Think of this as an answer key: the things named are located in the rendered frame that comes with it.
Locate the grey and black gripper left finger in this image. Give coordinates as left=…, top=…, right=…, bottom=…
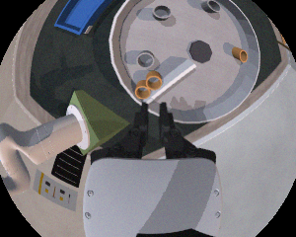
left=91, top=102, right=148, bottom=165

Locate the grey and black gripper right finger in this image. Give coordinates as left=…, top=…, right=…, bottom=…
left=159, top=103, right=216, bottom=165

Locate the grey metal bushing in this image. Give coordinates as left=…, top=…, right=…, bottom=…
left=201, top=0, right=221, bottom=13
left=152, top=5, right=172, bottom=21
left=136, top=50, right=154, bottom=69

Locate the bronze bushing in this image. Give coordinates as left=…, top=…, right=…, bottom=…
left=135, top=80, right=151, bottom=99
left=146, top=71, right=162, bottom=90
left=232, top=47, right=248, bottom=62

